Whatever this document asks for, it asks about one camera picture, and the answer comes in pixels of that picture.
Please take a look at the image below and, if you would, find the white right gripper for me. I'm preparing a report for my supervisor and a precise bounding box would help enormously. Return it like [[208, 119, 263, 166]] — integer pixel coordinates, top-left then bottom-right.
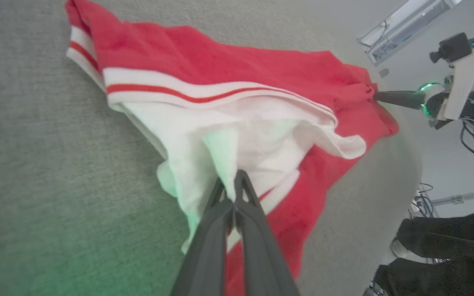
[[374, 53, 474, 130]]

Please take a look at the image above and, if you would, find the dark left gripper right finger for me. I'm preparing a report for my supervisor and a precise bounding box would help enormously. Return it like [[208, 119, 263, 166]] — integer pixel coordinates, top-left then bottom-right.
[[234, 169, 300, 296]]

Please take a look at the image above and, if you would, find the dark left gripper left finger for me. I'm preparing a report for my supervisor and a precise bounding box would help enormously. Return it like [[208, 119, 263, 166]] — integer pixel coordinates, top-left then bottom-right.
[[170, 177, 234, 296]]

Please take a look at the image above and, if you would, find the red and white jersey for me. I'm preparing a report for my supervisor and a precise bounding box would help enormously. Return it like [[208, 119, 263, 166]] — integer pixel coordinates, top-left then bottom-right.
[[65, 0, 400, 296]]

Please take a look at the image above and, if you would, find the white ceiling light fixture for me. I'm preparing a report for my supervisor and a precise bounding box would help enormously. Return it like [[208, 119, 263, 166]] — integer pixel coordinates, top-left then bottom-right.
[[356, 0, 464, 67]]

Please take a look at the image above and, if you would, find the black bulky object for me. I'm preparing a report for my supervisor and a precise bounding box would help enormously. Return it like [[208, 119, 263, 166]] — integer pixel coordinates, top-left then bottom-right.
[[362, 201, 474, 296]]

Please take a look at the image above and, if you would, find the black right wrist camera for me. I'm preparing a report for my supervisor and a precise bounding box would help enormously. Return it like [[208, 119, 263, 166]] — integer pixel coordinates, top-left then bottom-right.
[[429, 32, 473, 64]]

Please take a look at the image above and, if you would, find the tangled black cable bundle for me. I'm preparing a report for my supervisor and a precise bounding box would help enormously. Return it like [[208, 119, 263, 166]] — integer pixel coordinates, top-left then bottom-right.
[[409, 183, 437, 218]]

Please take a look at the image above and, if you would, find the grey metal rail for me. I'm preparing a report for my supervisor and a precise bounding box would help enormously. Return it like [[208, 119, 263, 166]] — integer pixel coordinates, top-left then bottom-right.
[[430, 187, 474, 206]]

